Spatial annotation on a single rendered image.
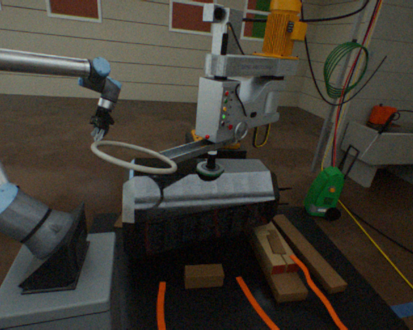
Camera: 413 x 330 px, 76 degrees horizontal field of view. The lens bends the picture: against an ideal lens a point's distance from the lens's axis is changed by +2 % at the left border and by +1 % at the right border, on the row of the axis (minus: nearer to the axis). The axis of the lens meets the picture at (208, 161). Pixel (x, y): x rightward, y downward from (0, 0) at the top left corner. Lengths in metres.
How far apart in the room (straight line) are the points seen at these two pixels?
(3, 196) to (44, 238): 0.20
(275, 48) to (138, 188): 1.51
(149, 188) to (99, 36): 6.36
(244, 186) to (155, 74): 6.25
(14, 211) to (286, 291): 1.85
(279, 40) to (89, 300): 2.06
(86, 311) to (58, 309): 0.09
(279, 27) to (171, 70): 5.97
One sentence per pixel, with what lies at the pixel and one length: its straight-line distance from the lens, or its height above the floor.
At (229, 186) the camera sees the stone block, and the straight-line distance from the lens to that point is 2.11.
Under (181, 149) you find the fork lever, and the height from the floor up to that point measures 1.06.
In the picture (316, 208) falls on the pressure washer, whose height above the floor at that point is 0.12.
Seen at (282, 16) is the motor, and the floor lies 1.98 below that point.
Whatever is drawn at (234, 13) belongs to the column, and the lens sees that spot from 2.80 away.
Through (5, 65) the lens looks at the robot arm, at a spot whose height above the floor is 1.60.
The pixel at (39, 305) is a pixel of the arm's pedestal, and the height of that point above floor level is 0.85.
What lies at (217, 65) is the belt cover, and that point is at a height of 1.64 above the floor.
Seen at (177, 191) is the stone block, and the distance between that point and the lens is 2.00.
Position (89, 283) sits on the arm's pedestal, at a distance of 1.25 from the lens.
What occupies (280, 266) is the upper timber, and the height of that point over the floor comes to 0.19.
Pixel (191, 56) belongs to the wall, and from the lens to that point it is 8.11.
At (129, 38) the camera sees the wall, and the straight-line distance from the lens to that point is 7.94.
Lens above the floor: 1.77
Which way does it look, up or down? 25 degrees down
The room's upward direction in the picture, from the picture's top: 6 degrees clockwise
